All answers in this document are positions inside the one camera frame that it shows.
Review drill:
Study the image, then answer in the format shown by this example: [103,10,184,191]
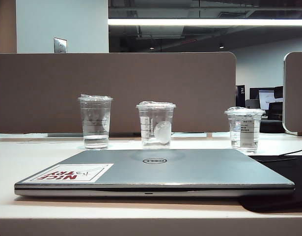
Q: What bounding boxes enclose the clear cup with round logo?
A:
[135,100,177,149]

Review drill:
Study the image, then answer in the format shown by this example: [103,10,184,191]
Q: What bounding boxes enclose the tall clear plastic cup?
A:
[77,93,114,150]

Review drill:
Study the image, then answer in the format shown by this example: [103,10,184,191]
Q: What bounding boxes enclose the silver Dell laptop with sticker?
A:
[14,148,296,198]

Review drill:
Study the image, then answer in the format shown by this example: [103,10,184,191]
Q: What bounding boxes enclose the short clear cup white label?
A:
[223,106,266,153]

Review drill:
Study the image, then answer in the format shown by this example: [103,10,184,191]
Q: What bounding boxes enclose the wide brown desk divider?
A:
[0,51,237,135]

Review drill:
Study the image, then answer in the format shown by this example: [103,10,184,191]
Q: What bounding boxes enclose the black sign with numeral two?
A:
[235,85,246,108]

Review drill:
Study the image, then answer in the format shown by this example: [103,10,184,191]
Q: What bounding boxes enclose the long white ceiling light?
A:
[108,18,302,27]

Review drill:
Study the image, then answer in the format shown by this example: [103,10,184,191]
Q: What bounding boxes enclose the lit computer monitor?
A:
[258,89,276,111]

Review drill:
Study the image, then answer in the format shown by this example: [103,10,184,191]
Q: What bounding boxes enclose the black office chair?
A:
[260,102,284,134]

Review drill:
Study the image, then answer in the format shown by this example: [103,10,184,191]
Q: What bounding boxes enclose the black mouse mat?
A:
[238,154,302,213]

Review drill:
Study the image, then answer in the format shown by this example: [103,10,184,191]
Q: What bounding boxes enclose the brown divider with white edge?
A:
[282,51,302,136]

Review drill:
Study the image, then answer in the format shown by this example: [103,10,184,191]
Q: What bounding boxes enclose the metal wall switch plate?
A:
[53,37,67,54]

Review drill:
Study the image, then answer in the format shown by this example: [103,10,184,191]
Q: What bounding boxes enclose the black cable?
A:
[279,145,302,156]

